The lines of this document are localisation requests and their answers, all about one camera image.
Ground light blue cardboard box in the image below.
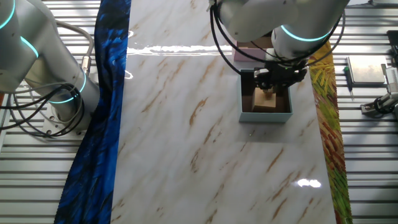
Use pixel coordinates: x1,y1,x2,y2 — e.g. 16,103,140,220
238,68,294,123

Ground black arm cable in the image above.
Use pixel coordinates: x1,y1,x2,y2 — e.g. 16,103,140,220
209,4,243,75
213,7,299,67

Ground blue painted cloth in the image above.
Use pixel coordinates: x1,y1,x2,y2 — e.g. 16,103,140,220
53,0,132,224

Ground pink cardboard box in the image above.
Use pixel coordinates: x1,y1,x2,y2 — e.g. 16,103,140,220
233,35,275,62

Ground square silver metal plate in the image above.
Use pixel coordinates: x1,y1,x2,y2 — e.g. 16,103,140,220
346,55,388,85

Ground green handled screwdriver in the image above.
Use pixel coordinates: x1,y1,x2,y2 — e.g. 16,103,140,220
343,65,355,102

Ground white marble pattern sheet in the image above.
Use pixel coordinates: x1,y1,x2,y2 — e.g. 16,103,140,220
110,0,338,224

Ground white vented device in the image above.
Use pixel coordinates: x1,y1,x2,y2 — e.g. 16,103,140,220
381,63,398,94

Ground large wooden cube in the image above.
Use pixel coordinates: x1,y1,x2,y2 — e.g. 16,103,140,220
251,88,277,113

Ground grey cable with metal connector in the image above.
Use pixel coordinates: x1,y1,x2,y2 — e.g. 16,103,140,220
51,18,95,76

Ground black device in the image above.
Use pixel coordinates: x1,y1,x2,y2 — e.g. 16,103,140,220
387,30,398,66

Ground thick black cable bundle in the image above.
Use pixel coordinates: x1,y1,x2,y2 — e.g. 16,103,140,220
0,82,86,138

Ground yellow green painted cloth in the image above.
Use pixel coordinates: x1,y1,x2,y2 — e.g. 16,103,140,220
307,40,354,224

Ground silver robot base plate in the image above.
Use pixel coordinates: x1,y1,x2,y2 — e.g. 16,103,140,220
42,107,94,141

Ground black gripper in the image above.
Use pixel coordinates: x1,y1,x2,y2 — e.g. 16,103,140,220
253,60,308,95

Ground grey flat object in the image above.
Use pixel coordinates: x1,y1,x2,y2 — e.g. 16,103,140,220
369,0,398,7

